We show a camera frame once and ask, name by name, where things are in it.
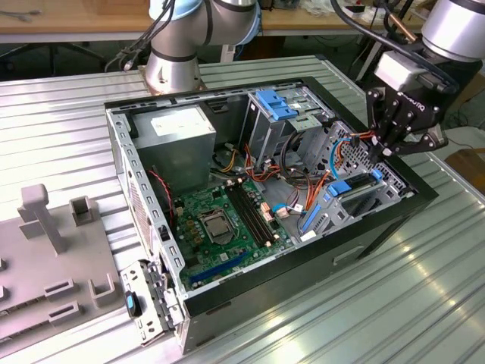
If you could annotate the grey parts rack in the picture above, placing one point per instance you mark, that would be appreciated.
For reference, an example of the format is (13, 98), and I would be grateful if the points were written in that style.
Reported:
(38, 265)

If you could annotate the black metal pole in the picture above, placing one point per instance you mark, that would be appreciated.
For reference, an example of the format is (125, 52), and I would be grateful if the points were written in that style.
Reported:
(367, 64)

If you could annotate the wooden desk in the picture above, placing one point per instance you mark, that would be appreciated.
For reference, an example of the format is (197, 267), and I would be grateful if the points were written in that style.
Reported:
(57, 26)

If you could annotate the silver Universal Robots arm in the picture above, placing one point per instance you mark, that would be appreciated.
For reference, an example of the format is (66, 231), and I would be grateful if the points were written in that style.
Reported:
(172, 70)

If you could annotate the CPU socket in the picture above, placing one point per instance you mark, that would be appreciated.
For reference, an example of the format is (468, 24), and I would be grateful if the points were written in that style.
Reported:
(214, 229)

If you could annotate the black RAM slot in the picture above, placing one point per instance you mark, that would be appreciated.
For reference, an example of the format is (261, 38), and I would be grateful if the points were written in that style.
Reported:
(256, 216)
(247, 216)

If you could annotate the brown cardboard box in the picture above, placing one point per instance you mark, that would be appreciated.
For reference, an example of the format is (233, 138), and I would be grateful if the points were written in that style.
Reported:
(468, 167)

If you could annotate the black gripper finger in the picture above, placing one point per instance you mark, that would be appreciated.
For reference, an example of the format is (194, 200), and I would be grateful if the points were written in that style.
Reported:
(424, 142)
(375, 113)

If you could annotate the blue plastic drive latch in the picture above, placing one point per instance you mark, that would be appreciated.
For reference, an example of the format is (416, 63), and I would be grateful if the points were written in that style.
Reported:
(267, 99)
(285, 113)

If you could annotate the grey optical drive cage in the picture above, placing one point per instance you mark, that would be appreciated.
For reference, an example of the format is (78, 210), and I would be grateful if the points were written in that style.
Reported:
(265, 132)

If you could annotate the grey power supply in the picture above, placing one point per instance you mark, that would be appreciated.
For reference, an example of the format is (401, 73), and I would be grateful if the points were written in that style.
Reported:
(178, 159)

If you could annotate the black latch with blue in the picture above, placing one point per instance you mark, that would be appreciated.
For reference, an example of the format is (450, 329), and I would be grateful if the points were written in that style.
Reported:
(131, 303)

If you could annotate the grey card retention bracket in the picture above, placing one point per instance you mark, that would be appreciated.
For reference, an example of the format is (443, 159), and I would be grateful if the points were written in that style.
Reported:
(130, 273)

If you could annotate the green motherboard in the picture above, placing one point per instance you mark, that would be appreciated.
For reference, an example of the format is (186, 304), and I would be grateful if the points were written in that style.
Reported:
(212, 258)

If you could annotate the blue expansion slot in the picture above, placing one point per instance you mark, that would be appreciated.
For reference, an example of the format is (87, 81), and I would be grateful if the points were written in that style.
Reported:
(218, 269)

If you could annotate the grey disk bay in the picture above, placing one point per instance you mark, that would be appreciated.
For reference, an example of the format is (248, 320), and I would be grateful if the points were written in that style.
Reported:
(390, 189)

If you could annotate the black open PC case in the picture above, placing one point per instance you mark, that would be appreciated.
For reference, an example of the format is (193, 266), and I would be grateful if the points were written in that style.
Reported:
(303, 273)

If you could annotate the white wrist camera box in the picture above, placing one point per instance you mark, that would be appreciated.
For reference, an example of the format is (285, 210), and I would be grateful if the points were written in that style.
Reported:
(394, 70)

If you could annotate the black case fan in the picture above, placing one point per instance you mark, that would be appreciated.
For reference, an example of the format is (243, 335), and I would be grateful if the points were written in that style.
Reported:
(166, 201)

